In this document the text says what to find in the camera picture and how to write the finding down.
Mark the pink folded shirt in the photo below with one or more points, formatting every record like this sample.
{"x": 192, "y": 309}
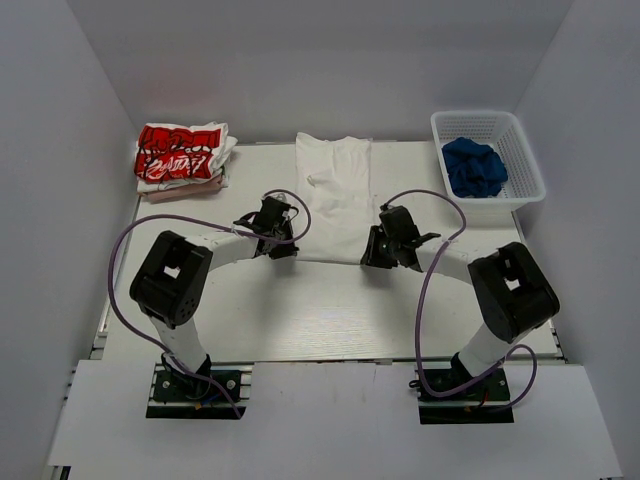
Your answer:
{"x": 210, "y": 187}

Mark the white folded shirt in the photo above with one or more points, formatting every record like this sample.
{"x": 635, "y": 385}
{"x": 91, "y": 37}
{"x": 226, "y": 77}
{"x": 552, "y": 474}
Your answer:
{"x": 220, "y": 160}

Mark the red printed shirt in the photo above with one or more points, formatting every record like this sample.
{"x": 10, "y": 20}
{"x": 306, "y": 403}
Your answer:
{"x": 175, "y": 152}

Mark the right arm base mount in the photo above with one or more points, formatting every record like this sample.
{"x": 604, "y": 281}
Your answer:
{"x": 486, "y": 402}

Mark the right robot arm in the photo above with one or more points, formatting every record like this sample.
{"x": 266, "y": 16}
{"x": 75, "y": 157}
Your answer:
{"x": 513, "y": 294}

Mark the blue crumpled shirt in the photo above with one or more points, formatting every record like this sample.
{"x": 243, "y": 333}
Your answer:
{"x": 474, "y": 170}

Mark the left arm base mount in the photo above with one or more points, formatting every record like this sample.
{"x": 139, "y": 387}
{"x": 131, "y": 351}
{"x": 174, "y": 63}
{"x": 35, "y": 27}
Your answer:
{"x": 174, "y": 395}

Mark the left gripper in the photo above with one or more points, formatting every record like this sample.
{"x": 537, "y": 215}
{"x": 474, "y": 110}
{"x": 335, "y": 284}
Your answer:
{"x": 289, "y": 250}

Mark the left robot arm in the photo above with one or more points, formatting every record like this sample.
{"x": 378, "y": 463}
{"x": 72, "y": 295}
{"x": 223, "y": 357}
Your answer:
{"x": 170, "y": 282}

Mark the white t shirt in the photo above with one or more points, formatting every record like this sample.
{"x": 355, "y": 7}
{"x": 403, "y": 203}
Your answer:
{"x": 333, "y": 178}

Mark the white plastic basket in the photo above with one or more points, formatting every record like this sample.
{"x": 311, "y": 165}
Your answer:
{"x": 503, "y": 132}

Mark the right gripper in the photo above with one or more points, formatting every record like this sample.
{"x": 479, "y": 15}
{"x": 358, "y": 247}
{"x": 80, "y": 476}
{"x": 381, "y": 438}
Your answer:
{"x": 371, "y": 256}

